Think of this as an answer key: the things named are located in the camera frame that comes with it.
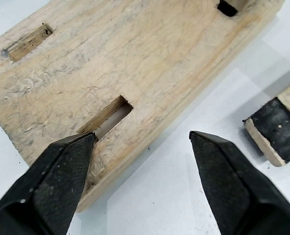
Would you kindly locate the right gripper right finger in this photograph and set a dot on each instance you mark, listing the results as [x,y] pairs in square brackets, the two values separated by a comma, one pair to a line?
[238,193]

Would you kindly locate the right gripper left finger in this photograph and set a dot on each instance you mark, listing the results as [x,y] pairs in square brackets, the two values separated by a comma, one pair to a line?
[52,186]

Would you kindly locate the wooden leg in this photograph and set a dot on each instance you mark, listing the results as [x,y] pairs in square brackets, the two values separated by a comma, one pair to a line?
[277,127]

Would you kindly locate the wooden seat board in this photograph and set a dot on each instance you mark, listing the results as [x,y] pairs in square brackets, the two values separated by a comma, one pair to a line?
[135,61]

